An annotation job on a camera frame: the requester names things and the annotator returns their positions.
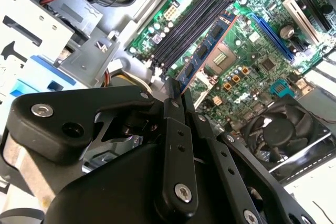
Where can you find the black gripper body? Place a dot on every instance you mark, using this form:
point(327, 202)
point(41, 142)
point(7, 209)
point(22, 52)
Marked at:
point(118, 195)

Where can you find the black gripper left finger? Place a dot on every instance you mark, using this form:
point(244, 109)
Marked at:
point(31, 134)

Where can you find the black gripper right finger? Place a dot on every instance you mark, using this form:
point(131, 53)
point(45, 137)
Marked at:
point(262, 190)

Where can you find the RAM stick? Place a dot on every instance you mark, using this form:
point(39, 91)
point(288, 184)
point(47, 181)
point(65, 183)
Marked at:
point(202, 51)

